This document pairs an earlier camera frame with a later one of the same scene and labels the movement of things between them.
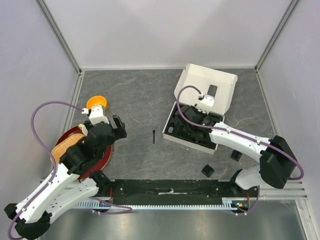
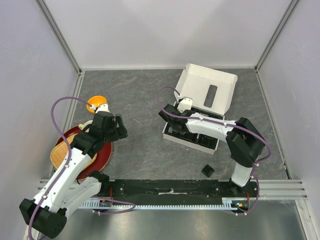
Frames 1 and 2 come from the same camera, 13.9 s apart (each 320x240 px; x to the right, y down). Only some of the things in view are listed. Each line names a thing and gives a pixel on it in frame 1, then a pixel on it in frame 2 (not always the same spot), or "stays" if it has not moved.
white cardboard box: (218, 84) stays
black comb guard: (208, 171) stays
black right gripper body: (201, 114) → (172, 124)
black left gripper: (119, 132) stays
